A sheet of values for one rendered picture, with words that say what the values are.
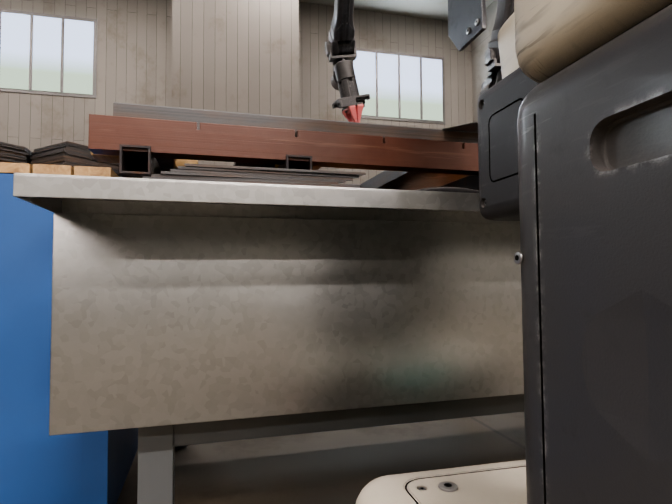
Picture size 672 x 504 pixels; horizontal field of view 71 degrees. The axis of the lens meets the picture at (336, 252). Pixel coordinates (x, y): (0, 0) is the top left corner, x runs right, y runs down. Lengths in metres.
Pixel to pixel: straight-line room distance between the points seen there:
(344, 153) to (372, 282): 0.26
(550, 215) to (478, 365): 0.69
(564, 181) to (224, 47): 6.44
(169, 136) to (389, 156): 0.42
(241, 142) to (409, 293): 0.43
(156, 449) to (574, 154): 0.85
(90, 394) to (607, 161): 0.78
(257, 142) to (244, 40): 5.85
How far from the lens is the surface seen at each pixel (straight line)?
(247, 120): 0.97
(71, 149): 1.23
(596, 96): 0.32
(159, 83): 8.01
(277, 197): 0.69
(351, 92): 1.44
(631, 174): 0.29
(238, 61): 6.62
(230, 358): 0.85
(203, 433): 0.98
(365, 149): 0.96
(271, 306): 0.84
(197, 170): 0.76
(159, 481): 1.00
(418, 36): 9.09
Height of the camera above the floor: 0.55
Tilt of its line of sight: 3 degrees up
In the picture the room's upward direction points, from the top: straight up
